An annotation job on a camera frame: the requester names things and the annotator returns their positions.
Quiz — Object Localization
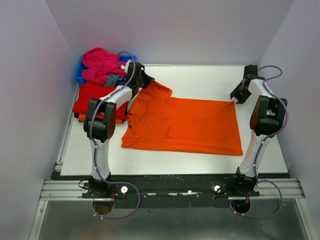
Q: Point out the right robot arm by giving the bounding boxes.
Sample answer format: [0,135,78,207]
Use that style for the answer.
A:
[230,64,288,196]

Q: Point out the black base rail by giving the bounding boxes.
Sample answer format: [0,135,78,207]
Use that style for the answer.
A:
[81,173,261,210]

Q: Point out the pink t-shirt in bin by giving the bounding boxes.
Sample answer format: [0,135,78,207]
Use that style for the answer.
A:
[81,47,127,86]

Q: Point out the aluminium extrusion frame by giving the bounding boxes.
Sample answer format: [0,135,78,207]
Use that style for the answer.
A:
[29,173,305,240]

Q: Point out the blue plastic bin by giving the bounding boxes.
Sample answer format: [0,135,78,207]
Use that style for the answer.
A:
[73,53,138,85]

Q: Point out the orange t-shirt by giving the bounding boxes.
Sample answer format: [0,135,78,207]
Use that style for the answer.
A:
[121,81,243,156]
[73,113,127,124]

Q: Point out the grey garment in bin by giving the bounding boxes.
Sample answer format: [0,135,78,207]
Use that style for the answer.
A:
[103,74,120,87]

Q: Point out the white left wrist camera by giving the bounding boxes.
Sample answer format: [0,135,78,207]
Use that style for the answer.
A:
[120,59,134,74]

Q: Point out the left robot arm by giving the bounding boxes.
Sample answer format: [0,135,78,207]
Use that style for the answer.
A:
[83,60,155,198]

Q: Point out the folded orange t-shirt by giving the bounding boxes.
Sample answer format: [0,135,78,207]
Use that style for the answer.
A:
[73,113,127,124]

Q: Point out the folded red t-shirt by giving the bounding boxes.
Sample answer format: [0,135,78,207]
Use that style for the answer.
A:
[72,82,128,119]

